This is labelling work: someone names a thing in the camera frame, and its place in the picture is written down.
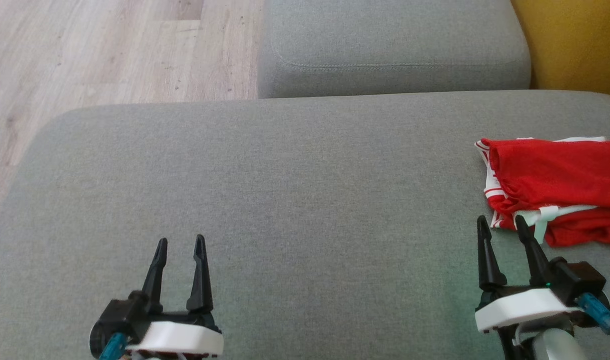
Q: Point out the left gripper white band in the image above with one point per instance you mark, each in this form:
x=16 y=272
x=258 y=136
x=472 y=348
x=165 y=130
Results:
x=185 y=337

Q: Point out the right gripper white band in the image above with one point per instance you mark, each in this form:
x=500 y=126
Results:
x=519 y=307

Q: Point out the red shorts white waistband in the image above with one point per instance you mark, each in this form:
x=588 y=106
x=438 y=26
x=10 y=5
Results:
x=584 y=230

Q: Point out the red jersey number 23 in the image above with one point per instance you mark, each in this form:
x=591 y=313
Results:
x=549 y=170

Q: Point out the yellow sofa backrest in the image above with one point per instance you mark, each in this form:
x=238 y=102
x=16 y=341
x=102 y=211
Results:
x=574 y=40

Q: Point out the grey sofa seat cushion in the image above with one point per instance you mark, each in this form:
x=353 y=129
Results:
x=384 y=40

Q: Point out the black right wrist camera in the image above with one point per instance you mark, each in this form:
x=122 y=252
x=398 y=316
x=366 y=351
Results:
x=579 y=280

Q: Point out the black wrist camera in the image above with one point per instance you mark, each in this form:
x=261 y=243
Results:
x=117 y=315
x=579 y=280

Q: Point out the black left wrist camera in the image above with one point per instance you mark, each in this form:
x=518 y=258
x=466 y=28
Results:
x=117 y=315

